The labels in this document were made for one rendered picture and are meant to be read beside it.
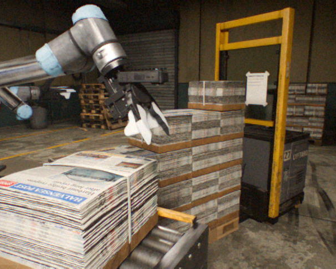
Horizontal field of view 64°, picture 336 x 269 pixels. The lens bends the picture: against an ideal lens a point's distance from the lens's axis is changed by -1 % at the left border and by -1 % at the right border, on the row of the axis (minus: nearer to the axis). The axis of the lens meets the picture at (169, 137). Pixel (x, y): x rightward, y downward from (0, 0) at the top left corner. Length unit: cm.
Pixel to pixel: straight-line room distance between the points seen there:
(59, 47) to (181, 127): 124
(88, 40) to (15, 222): 46
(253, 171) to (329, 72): 550
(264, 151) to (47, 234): 229
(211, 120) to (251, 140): 86
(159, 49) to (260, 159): 706
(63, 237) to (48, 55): 42
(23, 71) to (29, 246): 47
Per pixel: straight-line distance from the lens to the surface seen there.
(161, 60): 924
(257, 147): 275
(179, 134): 180
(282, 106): 241
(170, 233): 91
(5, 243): 80
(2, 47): 889
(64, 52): 70
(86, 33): 69
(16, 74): 90
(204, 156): 201
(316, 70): 799
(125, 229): 76
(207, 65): 858
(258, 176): 281
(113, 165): 81
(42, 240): 70
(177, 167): 185
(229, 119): 215
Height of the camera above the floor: 126
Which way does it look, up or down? 11 degrees down
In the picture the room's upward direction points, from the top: straight up
